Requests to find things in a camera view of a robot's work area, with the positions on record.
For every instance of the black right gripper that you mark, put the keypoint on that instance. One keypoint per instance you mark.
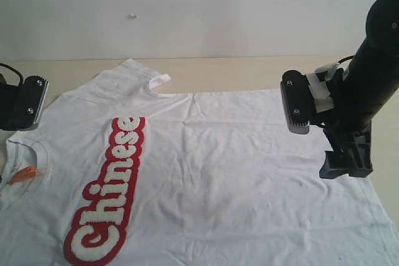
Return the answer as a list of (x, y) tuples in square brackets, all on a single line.
[(348, 127)]

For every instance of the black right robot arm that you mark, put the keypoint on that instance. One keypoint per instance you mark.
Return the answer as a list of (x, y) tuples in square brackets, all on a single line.
[(359, 92)]

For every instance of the white t-shirt with red lettering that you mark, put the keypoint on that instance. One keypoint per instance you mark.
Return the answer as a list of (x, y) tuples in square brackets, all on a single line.
[(116, 174)]

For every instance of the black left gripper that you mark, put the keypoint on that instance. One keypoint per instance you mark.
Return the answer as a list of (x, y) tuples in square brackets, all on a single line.
[(9, 95)]

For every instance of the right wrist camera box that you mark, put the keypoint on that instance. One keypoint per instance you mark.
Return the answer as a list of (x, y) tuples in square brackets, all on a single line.
[(306, 99)]

